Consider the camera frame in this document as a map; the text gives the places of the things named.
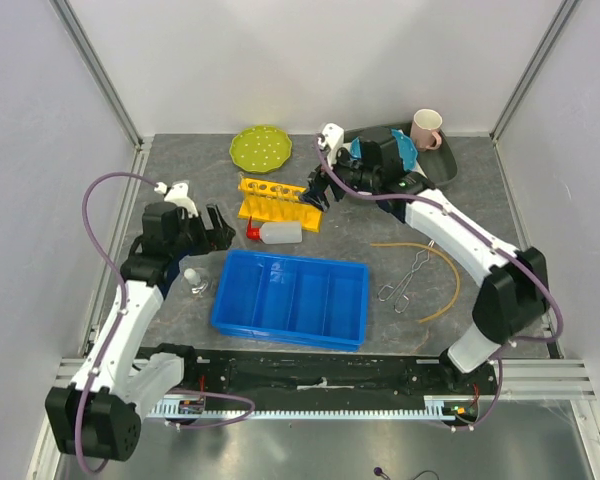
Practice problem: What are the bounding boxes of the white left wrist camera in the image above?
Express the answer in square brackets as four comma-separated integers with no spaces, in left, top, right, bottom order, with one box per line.
[164,180,199,218]

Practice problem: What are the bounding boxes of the metal crucible tongs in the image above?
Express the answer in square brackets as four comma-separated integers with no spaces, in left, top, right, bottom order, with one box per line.
[377,240,435,314]

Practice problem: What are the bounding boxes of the yellow test tube rack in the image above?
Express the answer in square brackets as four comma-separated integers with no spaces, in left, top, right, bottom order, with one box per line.
[238,177,323,233]

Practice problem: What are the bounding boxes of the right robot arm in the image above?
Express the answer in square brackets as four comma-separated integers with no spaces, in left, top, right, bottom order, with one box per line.
[301,123,554,394]

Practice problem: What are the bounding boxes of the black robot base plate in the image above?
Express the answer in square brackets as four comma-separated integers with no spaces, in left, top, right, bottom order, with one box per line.
[135,343,496,408]

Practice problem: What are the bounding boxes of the round glass flask white stopper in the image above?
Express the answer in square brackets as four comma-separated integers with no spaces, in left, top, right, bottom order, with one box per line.
[183,268,211,296]

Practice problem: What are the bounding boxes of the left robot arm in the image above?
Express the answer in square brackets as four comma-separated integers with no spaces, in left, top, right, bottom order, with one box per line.
[45,201,235,461]

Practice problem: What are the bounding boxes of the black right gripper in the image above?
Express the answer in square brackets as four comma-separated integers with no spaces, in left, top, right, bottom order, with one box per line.
[300,142,380,213]

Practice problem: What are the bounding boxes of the pink mug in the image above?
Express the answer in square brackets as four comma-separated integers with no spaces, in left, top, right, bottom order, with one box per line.
[410,109,443,151]

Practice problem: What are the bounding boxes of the white wash bottle red cap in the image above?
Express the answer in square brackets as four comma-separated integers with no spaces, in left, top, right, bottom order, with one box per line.
[246,218,303,245]

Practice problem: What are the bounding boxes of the white square board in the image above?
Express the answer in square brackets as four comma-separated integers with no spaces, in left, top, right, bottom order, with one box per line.
[415,161,429,178]

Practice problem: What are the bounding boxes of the green polka dot plate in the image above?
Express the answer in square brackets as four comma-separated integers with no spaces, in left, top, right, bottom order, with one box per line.
[229,125,292,174]

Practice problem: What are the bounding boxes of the white cable duct strip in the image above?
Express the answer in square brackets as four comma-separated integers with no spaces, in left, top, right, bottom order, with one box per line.
[147,395,462,422]

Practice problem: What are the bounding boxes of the blue divided plastic bin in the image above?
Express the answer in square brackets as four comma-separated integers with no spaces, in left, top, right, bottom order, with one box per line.
[211,250,370,351]

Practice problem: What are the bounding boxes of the tan rubber tube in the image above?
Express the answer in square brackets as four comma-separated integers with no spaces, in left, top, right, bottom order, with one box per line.
[370,240,462,326]

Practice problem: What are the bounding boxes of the blue polka dot plate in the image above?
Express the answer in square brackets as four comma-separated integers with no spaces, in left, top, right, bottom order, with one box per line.
[349,127,418,171]

